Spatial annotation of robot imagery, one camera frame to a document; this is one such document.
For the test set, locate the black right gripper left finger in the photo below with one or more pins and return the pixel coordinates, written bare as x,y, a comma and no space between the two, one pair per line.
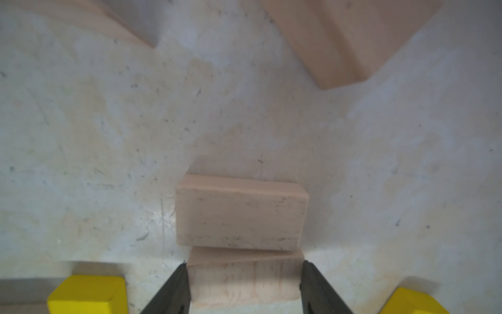
174,296

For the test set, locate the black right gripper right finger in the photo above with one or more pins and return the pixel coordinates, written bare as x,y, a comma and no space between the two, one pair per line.
317,295

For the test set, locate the natural wood rectangular block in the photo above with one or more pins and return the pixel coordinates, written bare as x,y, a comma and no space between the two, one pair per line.
223,212
221,278

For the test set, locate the yellow rectangular block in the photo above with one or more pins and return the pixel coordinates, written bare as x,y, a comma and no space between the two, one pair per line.
406,301
89,294

